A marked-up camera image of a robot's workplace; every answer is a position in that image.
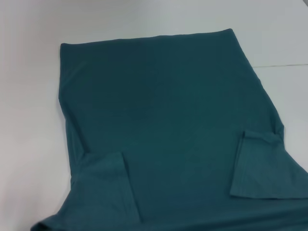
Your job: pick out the blue shirt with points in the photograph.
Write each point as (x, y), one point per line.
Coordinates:
(156, 120)

